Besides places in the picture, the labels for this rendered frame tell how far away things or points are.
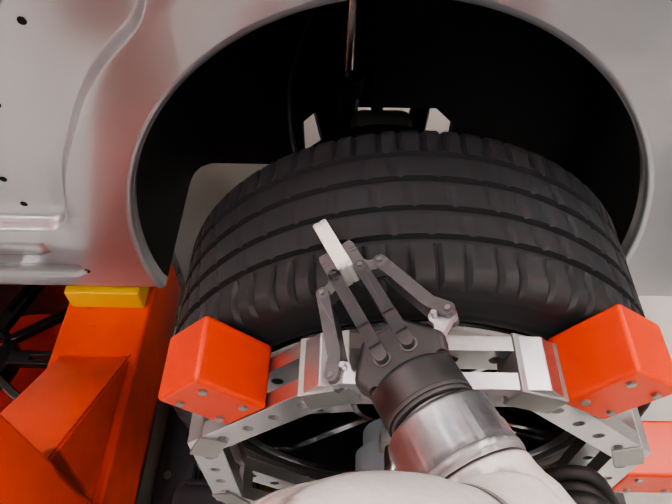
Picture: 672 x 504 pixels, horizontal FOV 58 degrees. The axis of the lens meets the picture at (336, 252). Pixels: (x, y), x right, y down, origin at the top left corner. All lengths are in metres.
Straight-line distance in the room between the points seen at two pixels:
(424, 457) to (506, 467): 0.05
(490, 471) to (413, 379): 0.09
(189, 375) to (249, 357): 0.07
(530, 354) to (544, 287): 0.07
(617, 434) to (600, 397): 0.11
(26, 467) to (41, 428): 0.17
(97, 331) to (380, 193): 0.71
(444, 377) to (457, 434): 0.05
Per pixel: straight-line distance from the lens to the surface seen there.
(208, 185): 2.37
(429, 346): 0.51
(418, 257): 0.61
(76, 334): 1.24
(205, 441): 0.75
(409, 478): 0.33
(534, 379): 0.63
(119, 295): 1.20
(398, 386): 0.48
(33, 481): 0.86
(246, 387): 0.64
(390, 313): 0.53
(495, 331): 0.69
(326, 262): 0.60
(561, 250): 0.70
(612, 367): 0.64
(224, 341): 0.64
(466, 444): 0.44
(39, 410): 1.05
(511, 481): 0.42
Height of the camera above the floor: 1.66
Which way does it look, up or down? 52 degrees down
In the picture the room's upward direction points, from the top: straight up
